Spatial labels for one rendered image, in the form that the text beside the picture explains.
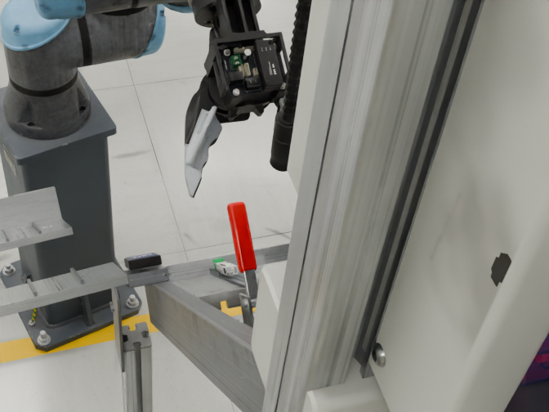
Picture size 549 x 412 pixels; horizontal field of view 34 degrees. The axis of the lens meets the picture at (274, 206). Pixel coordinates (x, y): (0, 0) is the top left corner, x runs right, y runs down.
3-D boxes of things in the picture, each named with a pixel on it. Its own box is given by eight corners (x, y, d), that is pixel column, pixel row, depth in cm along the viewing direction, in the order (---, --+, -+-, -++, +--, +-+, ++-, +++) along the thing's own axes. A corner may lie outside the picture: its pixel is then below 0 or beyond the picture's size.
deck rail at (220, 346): (150, 323, 121) (142, 276, 120) (165, 320, 121) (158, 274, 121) (319, 488, 52) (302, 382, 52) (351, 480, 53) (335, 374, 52)
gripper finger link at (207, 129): (171, 170, 86) (210, 89, 89) (163, 187, 91) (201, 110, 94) (200, 185, 86) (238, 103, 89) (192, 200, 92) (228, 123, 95)
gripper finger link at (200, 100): (172, 136, 91) (208, 64, 94) (171, 141, 93) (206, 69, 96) (216, 156, 92) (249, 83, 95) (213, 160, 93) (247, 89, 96)
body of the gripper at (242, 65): (222, 96, 87) (196, -18, 89) (208, 126, 95) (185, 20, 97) (298, 86, 89) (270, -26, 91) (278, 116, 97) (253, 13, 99)
